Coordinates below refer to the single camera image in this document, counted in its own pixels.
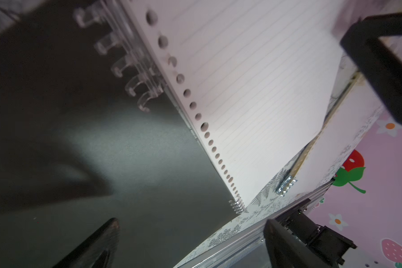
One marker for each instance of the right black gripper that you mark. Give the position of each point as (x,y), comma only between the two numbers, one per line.
(380,66)

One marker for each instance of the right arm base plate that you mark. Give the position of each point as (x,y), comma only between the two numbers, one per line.
(327,244)

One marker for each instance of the aluminium rail frame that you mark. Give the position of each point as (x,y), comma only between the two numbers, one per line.
(237,239)

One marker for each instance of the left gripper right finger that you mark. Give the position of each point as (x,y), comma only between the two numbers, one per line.
(287,252)

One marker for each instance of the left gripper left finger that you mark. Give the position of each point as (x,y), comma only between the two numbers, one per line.
(97,251)

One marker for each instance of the dark grey spiral notebook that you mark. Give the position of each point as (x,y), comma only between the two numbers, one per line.
(167,115)

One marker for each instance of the white spiral notebook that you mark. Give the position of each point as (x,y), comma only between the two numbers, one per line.
(345,126)

